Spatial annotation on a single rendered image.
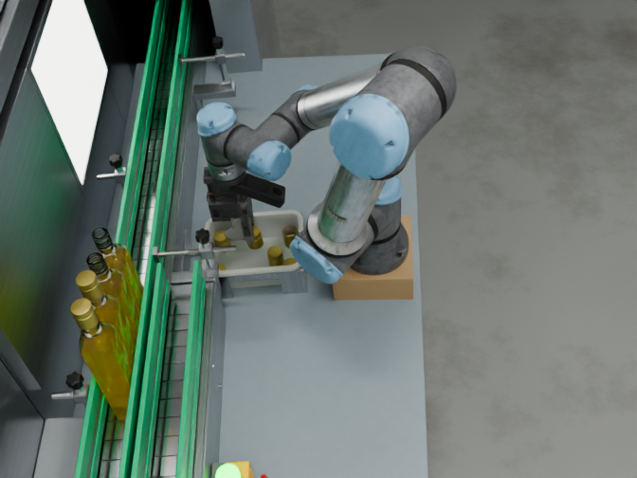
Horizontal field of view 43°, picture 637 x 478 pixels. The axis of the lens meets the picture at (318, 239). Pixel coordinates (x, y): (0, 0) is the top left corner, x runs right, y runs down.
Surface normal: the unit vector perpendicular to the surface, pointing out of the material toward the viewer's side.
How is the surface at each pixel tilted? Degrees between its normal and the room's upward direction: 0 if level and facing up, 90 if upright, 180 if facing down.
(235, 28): 90
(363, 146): 85
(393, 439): 0
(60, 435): 0
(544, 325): 0
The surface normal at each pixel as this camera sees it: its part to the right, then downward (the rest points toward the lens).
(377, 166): -0.58, 0.59
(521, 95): -0.08, -0.65
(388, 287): -0.05, 0.76
